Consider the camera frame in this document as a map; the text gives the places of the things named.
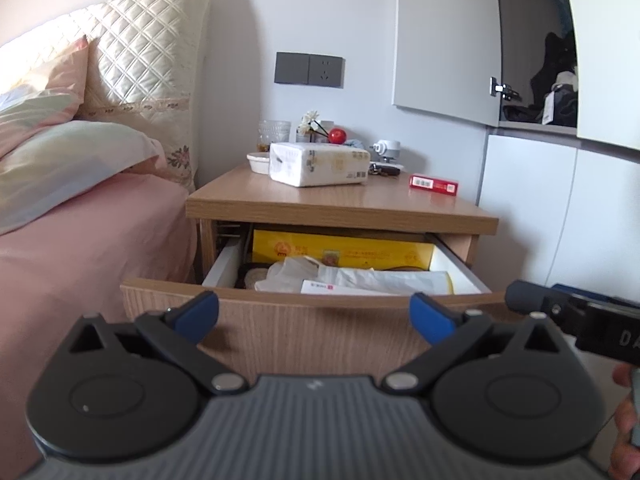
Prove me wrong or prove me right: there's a wooden drawer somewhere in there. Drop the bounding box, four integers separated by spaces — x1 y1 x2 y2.
119 234 522 386

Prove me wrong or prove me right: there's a large yellow box in drawer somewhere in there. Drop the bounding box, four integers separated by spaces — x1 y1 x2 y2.
252 230 434 271

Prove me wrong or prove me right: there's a person's right hand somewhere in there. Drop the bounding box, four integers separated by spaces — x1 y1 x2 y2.
608 363 640 480

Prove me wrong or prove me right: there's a pink bed sheet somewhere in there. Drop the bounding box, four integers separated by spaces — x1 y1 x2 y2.
1 174 198 479

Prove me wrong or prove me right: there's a white plastic bag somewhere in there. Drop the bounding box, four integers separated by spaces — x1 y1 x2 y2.
254 257 454 296

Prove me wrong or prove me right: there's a wooden nightstand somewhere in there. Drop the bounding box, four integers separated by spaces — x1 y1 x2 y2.
186 164 498 294

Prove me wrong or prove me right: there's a red cigarette box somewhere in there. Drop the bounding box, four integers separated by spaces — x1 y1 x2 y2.
408 174 458 196

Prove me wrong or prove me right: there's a metal door hinge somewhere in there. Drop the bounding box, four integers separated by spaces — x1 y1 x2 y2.
489 76 522 102

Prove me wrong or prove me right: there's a white bowl ashtray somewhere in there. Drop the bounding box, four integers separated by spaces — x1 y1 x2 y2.
246 152 270 176

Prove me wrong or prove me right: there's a white tissue pack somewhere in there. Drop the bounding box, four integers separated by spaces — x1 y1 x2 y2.
269 143 371 188

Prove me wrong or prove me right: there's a grey crumpled cloth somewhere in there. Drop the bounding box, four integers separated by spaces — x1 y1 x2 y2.
344 139 366 151

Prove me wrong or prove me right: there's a clear glass cup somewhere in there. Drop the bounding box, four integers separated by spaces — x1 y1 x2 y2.
257 120 292 152

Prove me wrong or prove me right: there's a red round ball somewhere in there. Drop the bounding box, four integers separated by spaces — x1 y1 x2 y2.
328 128 347 145

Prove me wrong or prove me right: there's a white flower diffuser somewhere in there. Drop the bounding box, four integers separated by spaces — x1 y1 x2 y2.
296 110 319 143

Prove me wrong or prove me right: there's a white cabinet door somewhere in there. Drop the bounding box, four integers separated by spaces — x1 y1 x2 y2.
393 0 502 127

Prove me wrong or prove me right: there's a pink pillow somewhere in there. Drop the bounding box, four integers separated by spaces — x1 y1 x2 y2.
1 36 89 156

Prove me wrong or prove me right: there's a grey wall socket panel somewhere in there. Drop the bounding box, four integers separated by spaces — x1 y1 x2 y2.
273 52 345 88

